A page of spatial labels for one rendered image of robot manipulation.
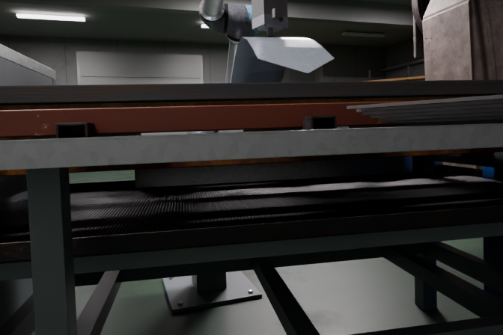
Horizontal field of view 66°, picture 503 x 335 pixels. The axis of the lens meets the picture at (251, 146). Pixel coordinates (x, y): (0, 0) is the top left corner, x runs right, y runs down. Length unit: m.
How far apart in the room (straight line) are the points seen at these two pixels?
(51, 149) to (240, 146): 0.20
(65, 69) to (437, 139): 10.43
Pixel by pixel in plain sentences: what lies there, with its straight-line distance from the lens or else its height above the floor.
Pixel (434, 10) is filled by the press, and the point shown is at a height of 1.95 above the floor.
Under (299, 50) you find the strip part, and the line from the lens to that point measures 0.97.
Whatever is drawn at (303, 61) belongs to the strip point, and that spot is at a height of 0.90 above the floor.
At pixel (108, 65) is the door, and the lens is 10.65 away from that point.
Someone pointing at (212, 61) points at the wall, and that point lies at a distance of 11.03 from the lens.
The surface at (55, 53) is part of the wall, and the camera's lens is 10.84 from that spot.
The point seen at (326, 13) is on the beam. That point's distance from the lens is 7.85.
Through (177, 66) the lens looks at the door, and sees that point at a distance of 10.77.
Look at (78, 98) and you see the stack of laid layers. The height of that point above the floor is 0.82.
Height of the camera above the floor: 0.75
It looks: 2 degrees down
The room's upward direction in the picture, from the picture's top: 2 degrees counter-clockwise
